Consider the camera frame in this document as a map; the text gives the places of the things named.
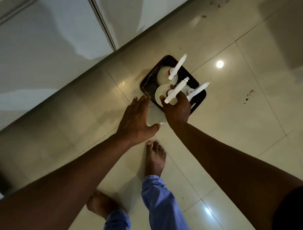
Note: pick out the person's left hand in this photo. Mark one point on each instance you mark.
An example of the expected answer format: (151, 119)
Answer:
(133, 123)

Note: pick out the person's left forearm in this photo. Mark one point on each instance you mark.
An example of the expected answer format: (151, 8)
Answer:
(71, 180)

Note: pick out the person's right hand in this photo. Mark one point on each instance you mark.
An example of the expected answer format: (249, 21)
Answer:
(177, 111)

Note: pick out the blue trousers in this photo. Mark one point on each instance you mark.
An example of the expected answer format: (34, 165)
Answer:
(161, 203)

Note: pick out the white glossy cabinet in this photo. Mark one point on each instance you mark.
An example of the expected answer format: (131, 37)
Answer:
(52, 47)

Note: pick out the person's right forearm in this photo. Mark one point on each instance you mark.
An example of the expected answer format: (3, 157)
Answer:
(227, 165)

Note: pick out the person's left thumb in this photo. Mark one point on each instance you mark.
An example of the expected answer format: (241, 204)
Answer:
(154, 128)

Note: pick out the person's foot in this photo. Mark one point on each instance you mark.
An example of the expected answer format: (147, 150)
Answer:
(154, 158)
(101, 203)

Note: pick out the person's right thumb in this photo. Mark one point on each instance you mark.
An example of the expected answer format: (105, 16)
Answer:
(163, 101)

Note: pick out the white bottle with long nozzle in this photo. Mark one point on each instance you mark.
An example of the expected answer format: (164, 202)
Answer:
(197, 91)
(163, 74)
(161, 91)

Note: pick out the black shirt sleeve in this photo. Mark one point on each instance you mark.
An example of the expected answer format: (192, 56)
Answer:
(290, 210)

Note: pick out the person's left foot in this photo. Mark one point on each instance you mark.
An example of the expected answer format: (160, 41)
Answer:
(101, 203)

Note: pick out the dark brown plastic basket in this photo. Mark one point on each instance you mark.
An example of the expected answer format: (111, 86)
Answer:
(151, 85)

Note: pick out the person's right foot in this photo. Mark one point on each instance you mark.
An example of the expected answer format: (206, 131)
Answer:
(154, 158)

